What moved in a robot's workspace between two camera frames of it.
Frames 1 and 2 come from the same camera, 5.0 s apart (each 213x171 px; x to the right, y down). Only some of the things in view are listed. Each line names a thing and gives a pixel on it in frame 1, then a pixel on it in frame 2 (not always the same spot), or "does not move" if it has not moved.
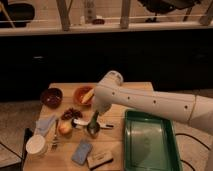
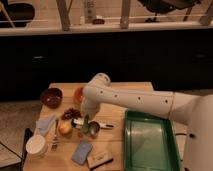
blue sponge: [82, 151] does not move
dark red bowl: [52, 97] does not move
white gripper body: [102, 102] -> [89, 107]
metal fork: [55, 142] does not move
